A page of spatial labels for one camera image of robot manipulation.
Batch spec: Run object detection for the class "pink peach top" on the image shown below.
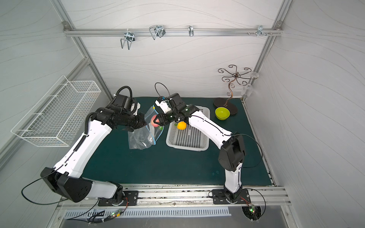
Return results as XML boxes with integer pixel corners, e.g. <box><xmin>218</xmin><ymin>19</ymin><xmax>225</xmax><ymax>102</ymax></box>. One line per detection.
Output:
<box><xmin>150</xmin><ymin>115</ymin><xmax>160</xmax><ymax>127</ymax></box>

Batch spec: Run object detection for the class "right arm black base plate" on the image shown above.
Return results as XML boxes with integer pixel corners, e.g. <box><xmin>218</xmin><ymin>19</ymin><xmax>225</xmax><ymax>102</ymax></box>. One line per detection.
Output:
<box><xmin>208</xmin><ymin>189</ymin><xmax>251</xmax><ymax>205</ymax></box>

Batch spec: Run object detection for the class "metal bracket right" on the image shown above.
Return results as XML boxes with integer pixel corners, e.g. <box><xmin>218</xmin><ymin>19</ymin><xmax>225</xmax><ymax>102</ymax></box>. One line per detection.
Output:
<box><xmin>247</xmin><ymin>25</ymin><xmax>273</xmax><ymax>37</ymax></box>

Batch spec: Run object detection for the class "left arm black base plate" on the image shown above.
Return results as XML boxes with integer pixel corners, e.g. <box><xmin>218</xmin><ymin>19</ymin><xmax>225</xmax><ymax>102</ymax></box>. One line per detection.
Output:
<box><xmin>98</xmin><ymin>190</ymin><xmax>139</xmax><ymax>207</ymax></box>

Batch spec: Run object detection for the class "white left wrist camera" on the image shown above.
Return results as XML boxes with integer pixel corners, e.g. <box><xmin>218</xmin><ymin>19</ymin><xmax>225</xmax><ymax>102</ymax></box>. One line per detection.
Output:
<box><xmin>132</xmin><ymin>102</ymin><xmax>141</xmax><ymax>116</ymax></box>

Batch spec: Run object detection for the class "yellow peach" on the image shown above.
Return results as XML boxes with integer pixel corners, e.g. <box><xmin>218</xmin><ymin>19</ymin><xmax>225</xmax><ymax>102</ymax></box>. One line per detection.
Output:
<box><xmin>177</xmin><ymin>121</ymin><xmax>187</xmax><ymax>130</ymax></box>

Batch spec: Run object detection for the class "white wire wall basket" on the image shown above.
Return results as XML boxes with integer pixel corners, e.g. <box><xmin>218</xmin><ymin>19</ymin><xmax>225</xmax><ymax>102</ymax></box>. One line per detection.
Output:
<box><xmin>11</xmin><ymin>76</ymin><xmax>101</xmax><ymax>147</ymax></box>

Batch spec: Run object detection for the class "aluminium crossbar rail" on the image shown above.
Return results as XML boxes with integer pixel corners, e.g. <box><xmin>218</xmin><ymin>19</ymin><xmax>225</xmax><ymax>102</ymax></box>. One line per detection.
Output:
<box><xmin>64</xmin><ymin>27</ymin><xmax>284</xmax><ymax>38</ymax></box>

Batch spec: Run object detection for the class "white perforated plastic basket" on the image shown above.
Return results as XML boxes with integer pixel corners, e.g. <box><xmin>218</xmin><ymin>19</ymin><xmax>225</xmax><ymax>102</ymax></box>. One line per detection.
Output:
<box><xmin>166</xmin><ymin>122</ymin><xmax>209</xmax><ymax>152</ymax></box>

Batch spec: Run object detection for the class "green plastic bowl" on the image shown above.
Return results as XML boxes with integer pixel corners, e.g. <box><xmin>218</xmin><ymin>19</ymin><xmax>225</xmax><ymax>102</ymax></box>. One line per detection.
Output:
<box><xmin>215</xmin><ymin>107</ymin><xmax>231</xmax><ymax>121</ymax></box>

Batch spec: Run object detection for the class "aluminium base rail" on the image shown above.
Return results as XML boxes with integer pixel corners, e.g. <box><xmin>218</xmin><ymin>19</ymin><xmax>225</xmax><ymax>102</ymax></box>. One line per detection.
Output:
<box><xmin>56</xmin><ymin>185</ymin><xmax>291</xmax><ymax>210</ymax></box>

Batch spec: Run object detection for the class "white vented cable duct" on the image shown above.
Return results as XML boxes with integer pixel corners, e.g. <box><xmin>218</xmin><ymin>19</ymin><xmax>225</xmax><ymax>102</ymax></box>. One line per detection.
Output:
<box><xmin>64</xmin><ymin>207</ymin><xmax>231</xmax><ymax>219</ymax></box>

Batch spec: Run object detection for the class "dark green table mat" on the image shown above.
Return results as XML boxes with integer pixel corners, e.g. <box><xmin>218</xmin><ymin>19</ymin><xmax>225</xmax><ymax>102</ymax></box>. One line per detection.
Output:
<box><xmin>83</xmin><ymin>98</ymin><xmax>271</xmax><ymax>186</ymax></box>

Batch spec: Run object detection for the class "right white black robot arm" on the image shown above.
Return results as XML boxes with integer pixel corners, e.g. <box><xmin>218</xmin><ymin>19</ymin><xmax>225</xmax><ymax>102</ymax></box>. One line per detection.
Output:
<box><xmin>153</xmin><ymin>93</ymin><xmax>246</xmax><ymax>204</ymax></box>

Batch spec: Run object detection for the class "metal hook middle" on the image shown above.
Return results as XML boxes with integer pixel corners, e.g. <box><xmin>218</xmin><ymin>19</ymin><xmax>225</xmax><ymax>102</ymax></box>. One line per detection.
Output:
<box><xmin>149</xmin><ymin>25</ymin><xmax>166</xmax><ymax>40</ymax></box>

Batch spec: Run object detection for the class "clear zip-top bag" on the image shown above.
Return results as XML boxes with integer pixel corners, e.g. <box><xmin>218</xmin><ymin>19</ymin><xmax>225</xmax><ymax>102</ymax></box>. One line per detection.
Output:
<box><xmin>128</xmin><ymin>105</ymin><xmax>164</xmax><ymax>150</ymax></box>

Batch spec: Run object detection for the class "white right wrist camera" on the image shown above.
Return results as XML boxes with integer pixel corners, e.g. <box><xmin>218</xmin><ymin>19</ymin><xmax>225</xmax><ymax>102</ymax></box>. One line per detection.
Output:
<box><xmin>155</xmin><ymin>97</ymin><xmax>172</xmax><ymax>114</ymax></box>

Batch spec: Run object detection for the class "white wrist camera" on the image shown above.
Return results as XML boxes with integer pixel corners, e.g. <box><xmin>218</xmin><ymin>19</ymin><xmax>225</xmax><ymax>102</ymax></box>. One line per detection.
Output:
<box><xmin>132</xmin><ymin>102</ymin><xmax>141</xmax><ymax>116</ymax></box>
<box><xmin>155</xmin><ymin>97</ymin><xmax>172</xmax><ymax>114</ymax></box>

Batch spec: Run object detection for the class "bronze wire jewelry stand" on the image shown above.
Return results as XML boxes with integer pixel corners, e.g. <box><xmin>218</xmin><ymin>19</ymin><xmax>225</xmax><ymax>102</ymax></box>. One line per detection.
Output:
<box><xmin>213</xmin><ymin>64</ymin><xmax>259</xmax><ymax>116</ymax></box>

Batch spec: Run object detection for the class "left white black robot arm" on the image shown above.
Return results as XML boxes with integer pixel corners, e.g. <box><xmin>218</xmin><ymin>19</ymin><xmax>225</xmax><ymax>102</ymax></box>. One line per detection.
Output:
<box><xmin>40</xmin><ymin>95</ymin><xmax>146</xmax><ymax>206</ymax></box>

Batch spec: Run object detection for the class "metal hook left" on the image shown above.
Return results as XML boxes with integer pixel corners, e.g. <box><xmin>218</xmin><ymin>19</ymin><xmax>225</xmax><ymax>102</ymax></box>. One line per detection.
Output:
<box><xmin>120</xmin><ymin>31</ymin><xmax>136</xmax><ymax>50</ymax></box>

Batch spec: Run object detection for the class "metal hook small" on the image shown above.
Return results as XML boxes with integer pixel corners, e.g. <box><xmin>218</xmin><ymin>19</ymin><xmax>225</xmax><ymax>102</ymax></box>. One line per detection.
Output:
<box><xmin>188</xmin><ymin>25</ymin><xmax>194</xmax><ymax>37</ymax></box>

